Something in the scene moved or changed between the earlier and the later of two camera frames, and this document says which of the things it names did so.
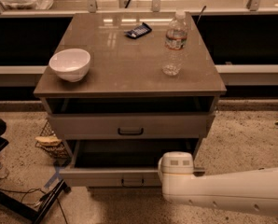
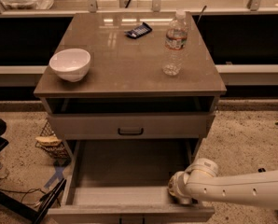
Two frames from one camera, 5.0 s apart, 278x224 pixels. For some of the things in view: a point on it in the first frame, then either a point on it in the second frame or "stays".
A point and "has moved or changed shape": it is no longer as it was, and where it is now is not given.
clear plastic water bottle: (175, 45) stays
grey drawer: (132, 125) stays
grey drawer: (122, 163) has moved or changed shape
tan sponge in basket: (48, 141) stays
